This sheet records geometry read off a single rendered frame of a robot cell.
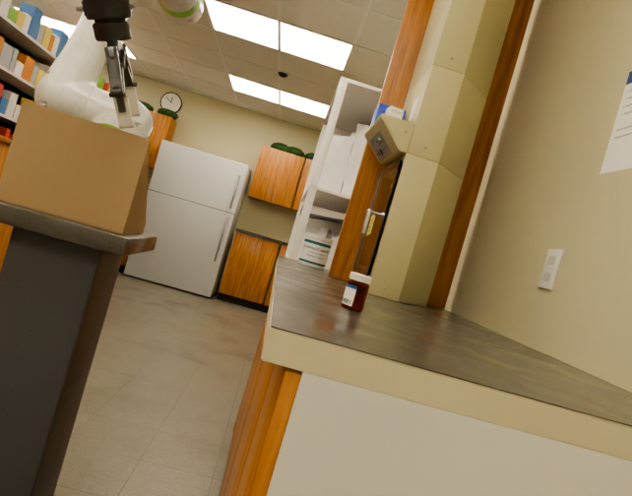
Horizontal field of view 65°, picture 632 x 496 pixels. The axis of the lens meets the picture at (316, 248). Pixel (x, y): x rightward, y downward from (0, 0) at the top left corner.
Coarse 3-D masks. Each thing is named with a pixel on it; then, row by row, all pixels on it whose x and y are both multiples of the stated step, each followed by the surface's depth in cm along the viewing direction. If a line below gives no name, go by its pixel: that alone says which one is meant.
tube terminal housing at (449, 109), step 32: (416, 96) 171; (448, 96) 161; (480, 96) 173; (416, 128) 161; (448, 128) 161; (416, 160) 161; (448, 160) 166; (416, 192) 161; (448, 192) 170; (416, 224) 161; (448, 224) 175; (384, 256) 161; (416, 256) 164; (384, 288) 161; (416, 288) 169
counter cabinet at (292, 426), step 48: (288, 384) 55; (336, 384) 55; (240, 432) 138; (288, 432) 55; (336, 432) 55; (384, 432) 56; (432, 432) 56; (480, 432) 57; (240, 480) 77; (288, 480) 55; (336, 480) 56; (384, 480) 56; (432, 480) 56; (480, 480) 57; (528, 480) 57; (576, 480) 58; (624, 480) 58
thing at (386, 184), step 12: (396, 168) 164; (384, 180) 180; (396, 180) 161; (384, 192) 173; (384, 204) 166; (384, 216) 161; (372, 228) 175; (372, 240) 168; (360, 252) 186; (372, 252) 162; (360, 264) 178
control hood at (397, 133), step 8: (376, 120) 167; (384, 120) 160; (392, 120) 160; (400, 120) 160; (376, 128) 171; (384, 128) 163; (392, 128) 160; (400, 128) 160; (408, 128) 160; (368, 136) 186; (384, 136) 167; (392, 136) 160; (400, 136) 160; (408, 136) 160; (392, 144) 164; (400, 144) 160; (408, 144) 160; (392, 152) 168; (400, 152) 162; (384, 160) 183; (392, 160) 178
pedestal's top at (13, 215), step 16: (0, 208) 104; (16, 208) 105; (16, 224) 105; (32, 224) 105; (48, 224) 106; (64, 224) 106; (80, 224) 107; (80, 240) 106; (96, 240) 107; (112, 240) 107; (128, 240) 108; (144, 240) 124
